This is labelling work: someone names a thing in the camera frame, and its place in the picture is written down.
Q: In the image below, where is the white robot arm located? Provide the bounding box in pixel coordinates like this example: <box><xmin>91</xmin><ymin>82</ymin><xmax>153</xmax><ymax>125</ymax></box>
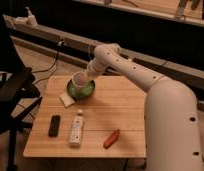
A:
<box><xmin>87</xmin><ymin>44</ymin><xmax>203</xmax><ymax>171</ymax></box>

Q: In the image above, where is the green ceramic bowl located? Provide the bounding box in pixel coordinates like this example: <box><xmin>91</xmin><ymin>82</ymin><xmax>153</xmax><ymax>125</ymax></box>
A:
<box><xmin>67</xmin><ymin>79</ymin><xmax>95</xmax><ymax>100</ymax></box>

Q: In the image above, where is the white sponge block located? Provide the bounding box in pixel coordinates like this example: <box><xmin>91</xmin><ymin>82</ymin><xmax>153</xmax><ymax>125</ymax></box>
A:
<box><xmin>59</xmin><ymin>93</ymin><xmax>75</xmax><ymax>107</ymax></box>

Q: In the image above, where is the wooden table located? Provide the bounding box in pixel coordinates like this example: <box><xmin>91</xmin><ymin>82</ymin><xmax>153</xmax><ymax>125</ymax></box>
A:
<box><xmin>24</xmin><ymin>76</ymin><xmax>146</xmax><ymax>158</ymax></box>

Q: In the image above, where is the black rectangular remote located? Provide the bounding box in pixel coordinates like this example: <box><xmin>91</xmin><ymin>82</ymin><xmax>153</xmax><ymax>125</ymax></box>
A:
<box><xmin>48</xmin><ymin>115</ymin><xmax>60</xmax><ymax>137</ymax></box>

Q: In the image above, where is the orange marker pen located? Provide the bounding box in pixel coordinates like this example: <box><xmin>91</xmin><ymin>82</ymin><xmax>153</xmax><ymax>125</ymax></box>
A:
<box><xmin>103</xmin><ymin>130</ymin><xmax>120</xmax><ymax>149</ymax></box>

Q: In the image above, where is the black office chair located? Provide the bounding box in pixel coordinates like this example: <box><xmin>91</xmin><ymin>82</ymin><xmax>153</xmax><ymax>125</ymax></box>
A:
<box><xmin>0</xmin><ymin>13</ymin><xmax>42</xmax><ymax>171</ymax></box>

